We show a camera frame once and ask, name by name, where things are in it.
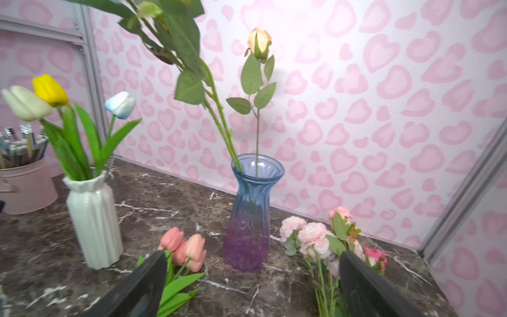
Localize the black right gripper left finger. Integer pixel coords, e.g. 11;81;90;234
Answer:
81;251;167;316

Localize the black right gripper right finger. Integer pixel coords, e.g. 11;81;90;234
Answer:
339;251;423;317

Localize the light pink double peony stem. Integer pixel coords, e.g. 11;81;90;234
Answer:
330;238;366;279

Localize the pink tulip stem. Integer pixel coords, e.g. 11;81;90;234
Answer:
172;234;207;273
158;227;186;286
157;235;207;316

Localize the small pink twin rose stem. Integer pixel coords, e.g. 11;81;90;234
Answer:
279;216;335;316

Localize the purple glass vase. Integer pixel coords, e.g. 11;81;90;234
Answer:
224;153;285;272

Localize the magenta rose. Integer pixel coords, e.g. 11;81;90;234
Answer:
363;248;388;276

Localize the salmon pink rose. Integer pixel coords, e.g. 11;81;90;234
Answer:
327;206;362;256

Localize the white ribbed vase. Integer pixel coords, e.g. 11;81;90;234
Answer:
63;170;124;270

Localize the pink pen cup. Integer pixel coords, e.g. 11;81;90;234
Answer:
1;160;58;215

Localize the tulip bunch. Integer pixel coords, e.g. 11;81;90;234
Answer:
1;74;141;181

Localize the yellow peach rose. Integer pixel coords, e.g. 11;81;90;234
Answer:
227;28;277;176

